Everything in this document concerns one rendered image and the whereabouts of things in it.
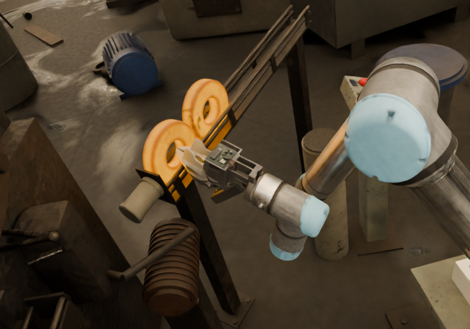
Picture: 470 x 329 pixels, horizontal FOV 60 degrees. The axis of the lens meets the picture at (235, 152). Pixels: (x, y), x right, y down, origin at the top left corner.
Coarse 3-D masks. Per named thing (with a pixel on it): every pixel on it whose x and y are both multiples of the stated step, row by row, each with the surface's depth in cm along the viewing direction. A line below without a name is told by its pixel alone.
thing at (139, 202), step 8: (144, 184) 91; (152, 184) 91; (136, 192) 90; (144, 192) 90; (152, 192) 90; (160, 192) 92; (128, 200) 89; (136, 200) 88; (144, 200) 89; (152, 200) 91; (120, 208) 89; (128, 208) 87; (136, 208) 88; (144, 208) 89; (128, 216) 90; (136, 216) 87
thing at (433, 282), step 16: (464, 256) 105; (416, 272) 104; (432, 272) 103; (448, 272) 102; (416, 288) 104; (432, 288) 100; (448, 288) 99; (432, 304) 97; (448, 304) 96; (464, 304) 95; (448, 320) 94; (464, 320) 93
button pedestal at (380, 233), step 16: (352, 96) 115; (368, 176) 126; (368, 192) 131; (384, 192) 131; (368, 208) 136; (384, 208) 136; (352, 224) 155; (368, 224) 141; (384, 224) 141; (352, 240) 150; (368, 240) 147; (384, 240) 147
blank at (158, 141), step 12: (168, 120) 94; (156, 132) 90; (168, 132) 92; (180, 132) 95; (192, 132) 99; (156, 144) 89; (168, 144) 92; (180, 144) 98; (144, 156) 90; (156, 156) 90; (144, 168) 92; (156, 168) 91; (168, 168) 94; (168, 180) 95
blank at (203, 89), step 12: (204, 84) 99; (216, 84) 103; (192, 96) 98; (204, 96) 100; (216, 96) 104; (192, 108) 97; (216, 108) 106; (192, 120) 98; (204, 120) 102; (204, 132) 103
